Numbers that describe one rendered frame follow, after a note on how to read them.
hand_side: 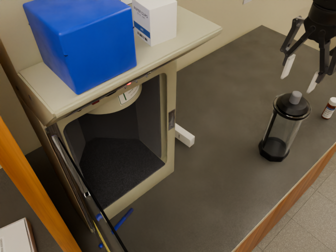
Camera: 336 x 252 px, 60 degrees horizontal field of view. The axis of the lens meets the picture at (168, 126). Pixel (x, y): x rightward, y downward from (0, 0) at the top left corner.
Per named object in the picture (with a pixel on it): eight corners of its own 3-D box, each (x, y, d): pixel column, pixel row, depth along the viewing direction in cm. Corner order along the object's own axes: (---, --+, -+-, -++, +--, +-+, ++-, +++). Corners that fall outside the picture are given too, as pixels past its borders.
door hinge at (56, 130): (88, 225, 80) (42, 129, 51) (96, 219, 81) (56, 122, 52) (91, 229, 79) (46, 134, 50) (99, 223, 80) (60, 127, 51)
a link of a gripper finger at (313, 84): (321, 67, 76) (324, 68, 75) (311, 87, 81) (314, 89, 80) (315, 71, 74) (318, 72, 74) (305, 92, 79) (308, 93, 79)
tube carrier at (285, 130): (251, 147, 103) (266, 103, 88) (269, 132, 108) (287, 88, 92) (277, 166, 98) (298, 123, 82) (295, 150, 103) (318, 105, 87)
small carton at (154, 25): (134, 33, 49) (131, -3, 44) (159, 24, 51) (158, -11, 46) (151, 47, 46) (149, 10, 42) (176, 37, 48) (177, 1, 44)
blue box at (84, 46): (43, 63, 43) (20, 3, 36) (100, 39, 48) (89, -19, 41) (77, 96, 38) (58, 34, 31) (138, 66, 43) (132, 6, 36)
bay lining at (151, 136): (54, 160, 92) (9, 67, 66) (121, 120, 104) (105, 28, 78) (96, 214, 79) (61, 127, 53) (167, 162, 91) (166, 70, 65)
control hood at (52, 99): (37, 120, 49) (14, 72, 42) (178, 49, 64) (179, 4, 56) (71, 162, 43) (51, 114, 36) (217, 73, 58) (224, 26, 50)
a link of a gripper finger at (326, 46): (325, 25, 70) (331, 25, 69) (325, 69, 76) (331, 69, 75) (317, 31, 69) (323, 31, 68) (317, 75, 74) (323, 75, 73)
